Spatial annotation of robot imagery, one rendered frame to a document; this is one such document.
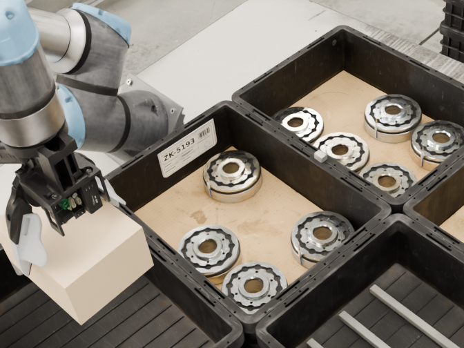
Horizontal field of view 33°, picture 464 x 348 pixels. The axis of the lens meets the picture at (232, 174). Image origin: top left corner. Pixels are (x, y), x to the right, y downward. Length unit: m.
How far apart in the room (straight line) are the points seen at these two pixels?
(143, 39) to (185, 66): 1.39
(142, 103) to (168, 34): 1.74
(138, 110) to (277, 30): 0.56
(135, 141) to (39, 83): 0.75
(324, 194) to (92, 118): 0.45
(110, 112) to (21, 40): 0.72
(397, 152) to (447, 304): 0.33
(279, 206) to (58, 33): 0.48
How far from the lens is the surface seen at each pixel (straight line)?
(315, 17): 2.01
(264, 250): 1.30
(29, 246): 0.96
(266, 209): 1.35
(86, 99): 1.45
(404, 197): 1.23
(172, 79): 1.87
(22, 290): 1.35
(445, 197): 1.29
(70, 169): 0.89
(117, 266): 0.98
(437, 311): 1.23
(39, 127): 0.83
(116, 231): 0.98
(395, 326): 1.20
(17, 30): 0.77
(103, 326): 1.26
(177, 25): 3.32
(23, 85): 0.80
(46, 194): 0.88
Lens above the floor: 1.83
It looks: 45 degrees down
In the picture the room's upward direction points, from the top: 10 degrees counter-clockwise
